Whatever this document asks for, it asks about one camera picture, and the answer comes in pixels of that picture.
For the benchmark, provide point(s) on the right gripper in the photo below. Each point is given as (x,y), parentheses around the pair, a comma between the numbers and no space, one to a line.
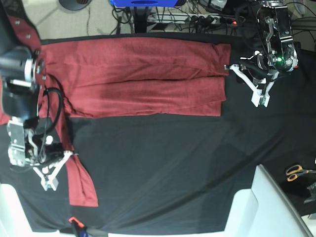
(48,159)

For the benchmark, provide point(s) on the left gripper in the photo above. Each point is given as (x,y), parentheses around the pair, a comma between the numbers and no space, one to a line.
(254,72)

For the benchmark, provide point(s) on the red long-sleeve T-shirt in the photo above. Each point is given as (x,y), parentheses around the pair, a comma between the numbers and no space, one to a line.
(131,76)

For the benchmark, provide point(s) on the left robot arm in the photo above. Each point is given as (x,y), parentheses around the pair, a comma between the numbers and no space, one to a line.
(276,55)

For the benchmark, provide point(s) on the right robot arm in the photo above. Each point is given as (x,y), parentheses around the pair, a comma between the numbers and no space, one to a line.
(20,95)

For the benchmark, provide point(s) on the blue orange clamp bottom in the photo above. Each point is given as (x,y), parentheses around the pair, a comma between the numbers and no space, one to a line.
(78,228)

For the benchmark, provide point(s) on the white power strip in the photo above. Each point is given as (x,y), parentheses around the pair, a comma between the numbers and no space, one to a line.
(214,19)

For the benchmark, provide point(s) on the black table cloth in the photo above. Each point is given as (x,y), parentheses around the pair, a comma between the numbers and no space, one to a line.
(169,174)

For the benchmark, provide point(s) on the crumpled black plastic piece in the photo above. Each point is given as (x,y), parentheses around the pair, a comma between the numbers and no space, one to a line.
(312,190)

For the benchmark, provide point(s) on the white foam block right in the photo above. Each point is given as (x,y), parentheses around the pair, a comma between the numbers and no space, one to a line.
(264,211)

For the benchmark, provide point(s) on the black round stand base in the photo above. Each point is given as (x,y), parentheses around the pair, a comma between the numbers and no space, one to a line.
(74,5)

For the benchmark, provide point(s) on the blue plastic box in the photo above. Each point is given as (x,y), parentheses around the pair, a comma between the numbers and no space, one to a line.
(143,3)

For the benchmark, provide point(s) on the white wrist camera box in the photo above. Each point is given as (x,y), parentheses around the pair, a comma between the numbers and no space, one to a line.
(260,100)

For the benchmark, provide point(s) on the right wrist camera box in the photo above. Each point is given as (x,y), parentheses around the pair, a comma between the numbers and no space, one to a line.
(49,184)

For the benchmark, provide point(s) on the yellow-handled scissors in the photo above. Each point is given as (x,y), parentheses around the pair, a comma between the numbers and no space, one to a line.
(297,171)

